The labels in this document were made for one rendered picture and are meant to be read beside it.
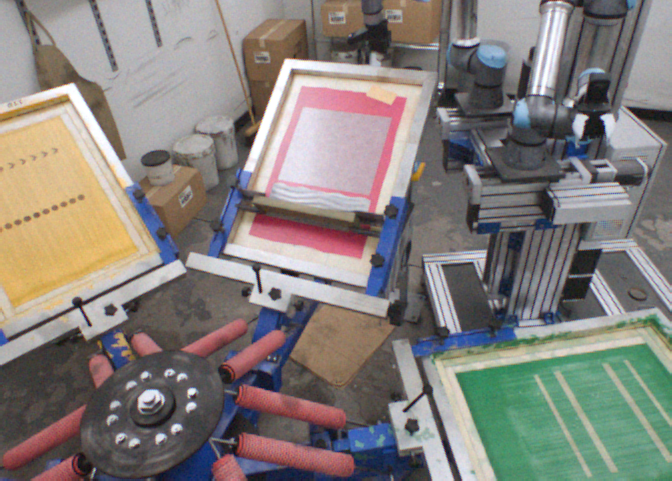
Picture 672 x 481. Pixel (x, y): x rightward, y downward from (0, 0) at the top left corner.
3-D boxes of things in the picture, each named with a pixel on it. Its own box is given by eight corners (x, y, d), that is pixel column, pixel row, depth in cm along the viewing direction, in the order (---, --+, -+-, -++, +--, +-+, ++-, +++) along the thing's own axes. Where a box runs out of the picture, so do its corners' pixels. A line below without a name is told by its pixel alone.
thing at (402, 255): (394, 257, 239) (395, 201, 218) (412, 261, 236) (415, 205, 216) (362, 328, 206) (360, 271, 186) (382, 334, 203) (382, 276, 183)
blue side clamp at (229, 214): (246, 176, 183) (238, 167, 177) (258, 178, 181) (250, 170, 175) (217, 253, 175) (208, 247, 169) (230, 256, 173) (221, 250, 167)
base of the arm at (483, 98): (497, 93, 226) (500, 72, 219) (507, 108, 214) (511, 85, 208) (463, 96, 226) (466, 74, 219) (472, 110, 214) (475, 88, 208)
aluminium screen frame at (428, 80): (288, 64, 195) (285, 58, 191) (438, 78, 176) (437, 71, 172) (218, 254, 173) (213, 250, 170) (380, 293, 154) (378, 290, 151)
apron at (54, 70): (121, 155, 351) (62, -4, 285) (129, 157, 348) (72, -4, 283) (64, 197, 313) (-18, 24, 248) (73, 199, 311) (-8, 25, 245)
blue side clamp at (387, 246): (393, 202, 165) (390, 194, 159) (408, 205, 163) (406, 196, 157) (369, 290, 157) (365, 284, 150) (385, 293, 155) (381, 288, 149)
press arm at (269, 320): (274, 291, 159) (268, 287, 155) (291, 296, 157) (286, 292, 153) (256, 345, 154) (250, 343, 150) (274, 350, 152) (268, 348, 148)
